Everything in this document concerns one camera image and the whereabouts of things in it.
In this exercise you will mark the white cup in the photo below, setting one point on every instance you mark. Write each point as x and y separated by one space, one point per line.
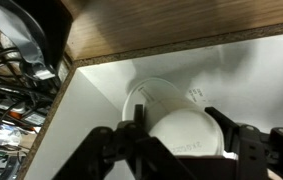
181 130

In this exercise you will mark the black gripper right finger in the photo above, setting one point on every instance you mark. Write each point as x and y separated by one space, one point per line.
254 150

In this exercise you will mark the white shelf unit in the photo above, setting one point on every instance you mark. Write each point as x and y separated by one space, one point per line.
264 83

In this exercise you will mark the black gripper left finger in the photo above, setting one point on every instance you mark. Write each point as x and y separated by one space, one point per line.
127 150

